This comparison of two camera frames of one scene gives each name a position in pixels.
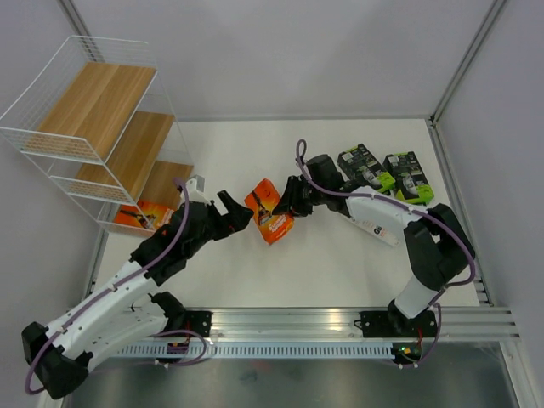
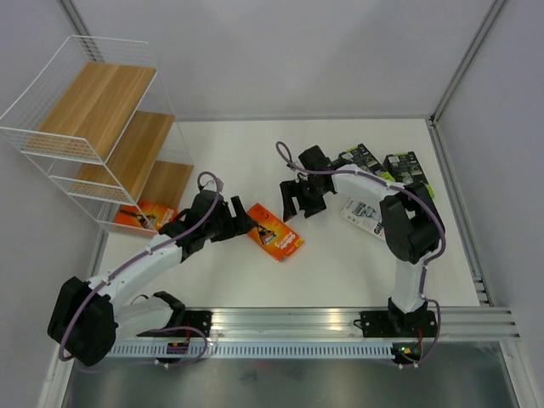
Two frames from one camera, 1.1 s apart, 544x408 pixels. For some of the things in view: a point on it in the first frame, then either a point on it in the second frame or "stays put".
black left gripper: [237, 218] stays put
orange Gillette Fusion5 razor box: [263, 201] -> [272, 235]
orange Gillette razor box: [147, 213] stays put
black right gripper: [290, 194] stays put
